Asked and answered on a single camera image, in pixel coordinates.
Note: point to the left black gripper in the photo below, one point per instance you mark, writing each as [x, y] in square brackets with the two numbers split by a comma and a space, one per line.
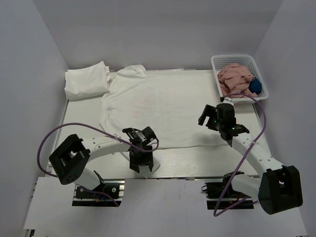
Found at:
[147, 160]

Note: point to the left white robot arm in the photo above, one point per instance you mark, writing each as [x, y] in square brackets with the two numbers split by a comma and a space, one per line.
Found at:
[70, 158]

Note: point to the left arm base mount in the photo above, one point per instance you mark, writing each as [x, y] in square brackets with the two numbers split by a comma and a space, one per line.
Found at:
[111, 195]

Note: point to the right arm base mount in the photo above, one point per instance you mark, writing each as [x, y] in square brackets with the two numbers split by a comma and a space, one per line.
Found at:
[217, 195]

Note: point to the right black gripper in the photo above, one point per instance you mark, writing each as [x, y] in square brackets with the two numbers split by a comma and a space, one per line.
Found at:
[211, 111]

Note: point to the white plastic basket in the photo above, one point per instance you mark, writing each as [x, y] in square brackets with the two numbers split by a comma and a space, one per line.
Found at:
[220, 61]

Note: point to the pink t shirt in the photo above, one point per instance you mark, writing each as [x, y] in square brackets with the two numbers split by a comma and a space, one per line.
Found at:
[235, 78]

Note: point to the blue t shirt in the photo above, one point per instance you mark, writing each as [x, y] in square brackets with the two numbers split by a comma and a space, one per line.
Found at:
[255, 86]

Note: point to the folded white t shirt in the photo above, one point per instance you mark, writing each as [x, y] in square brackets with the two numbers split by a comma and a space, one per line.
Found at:
[88, 82]

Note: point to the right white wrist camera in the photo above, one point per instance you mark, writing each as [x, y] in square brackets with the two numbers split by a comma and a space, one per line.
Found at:
[226, 100]

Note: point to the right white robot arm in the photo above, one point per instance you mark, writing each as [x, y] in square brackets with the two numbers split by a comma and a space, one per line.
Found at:
[278, 187]

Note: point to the white printed t shirt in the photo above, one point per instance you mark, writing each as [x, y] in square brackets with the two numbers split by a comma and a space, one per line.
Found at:
[170, 103]

